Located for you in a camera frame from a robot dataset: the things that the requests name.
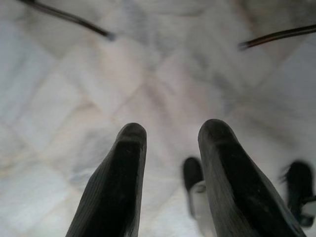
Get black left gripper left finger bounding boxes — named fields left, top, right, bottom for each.
left=65, top=122, right=148, bottom=237

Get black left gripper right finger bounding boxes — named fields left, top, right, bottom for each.
left=197, top=118, right=307, bottom=237

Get black left robot foot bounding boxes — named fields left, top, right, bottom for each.
left=183, top=157, right=212, bottom=221

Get black robot foot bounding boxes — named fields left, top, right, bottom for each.
left=278, top=159, right=316, bottom=228
left=183, top=157, right=212, bottom=221

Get black right robot foot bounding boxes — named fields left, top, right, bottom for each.
left=278, top=159, right=316, bottom=228

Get thin black metal rod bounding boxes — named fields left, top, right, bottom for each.
left=237, top=24, right=316, bottom=52
left=19, top=0, right=117, bottom=42

